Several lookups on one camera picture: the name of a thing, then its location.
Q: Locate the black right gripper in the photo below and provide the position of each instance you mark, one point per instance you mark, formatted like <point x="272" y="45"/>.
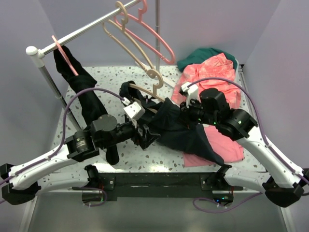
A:
<point x="185" y="112"/>

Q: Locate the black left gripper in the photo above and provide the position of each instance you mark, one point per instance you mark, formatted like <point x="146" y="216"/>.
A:
<point x="147" y="137"/>

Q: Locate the dark navy shorts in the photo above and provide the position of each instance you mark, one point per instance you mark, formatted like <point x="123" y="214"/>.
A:
<point x="164" y="118"/>

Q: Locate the beige hanger front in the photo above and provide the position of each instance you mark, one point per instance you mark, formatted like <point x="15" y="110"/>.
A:
<point x="144" y="88"/>

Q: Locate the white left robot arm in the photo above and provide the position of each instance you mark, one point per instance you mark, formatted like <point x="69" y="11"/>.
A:
<point x="22" y="183"/>

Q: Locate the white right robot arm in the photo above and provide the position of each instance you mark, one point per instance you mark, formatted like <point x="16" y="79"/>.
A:
<point x="282" y="183"/>

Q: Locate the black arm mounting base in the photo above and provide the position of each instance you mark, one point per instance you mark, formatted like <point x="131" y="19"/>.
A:
<point x="111" y="186"/>

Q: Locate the plain pink folded shorts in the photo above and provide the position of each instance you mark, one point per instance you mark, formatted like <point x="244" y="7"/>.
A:
<point x="229" y="150"/>

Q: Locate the pink patterned shorts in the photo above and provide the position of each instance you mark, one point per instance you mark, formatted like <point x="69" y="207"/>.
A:
<point x="216" y="66"/>

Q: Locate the black pants on hanger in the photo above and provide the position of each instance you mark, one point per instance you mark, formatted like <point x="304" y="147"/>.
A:
<point x="92" y="107"/>

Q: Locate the pink hanger holding pants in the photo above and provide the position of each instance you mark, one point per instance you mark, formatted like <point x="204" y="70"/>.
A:
<point x="64" y="55"/>

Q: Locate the teal green garment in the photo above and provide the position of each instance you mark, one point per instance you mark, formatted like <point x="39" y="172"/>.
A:
<point x="200" y="55"/>

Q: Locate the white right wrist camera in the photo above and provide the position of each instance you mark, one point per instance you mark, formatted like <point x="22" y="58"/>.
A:
<point x="190" y="91"/>

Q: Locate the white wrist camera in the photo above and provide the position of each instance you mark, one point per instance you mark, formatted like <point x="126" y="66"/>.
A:
<point x="190" y="91"/>
<point x="132" y="109"/>

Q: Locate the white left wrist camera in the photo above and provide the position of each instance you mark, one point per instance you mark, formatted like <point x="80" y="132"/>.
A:
<point x="132" y="109"/>

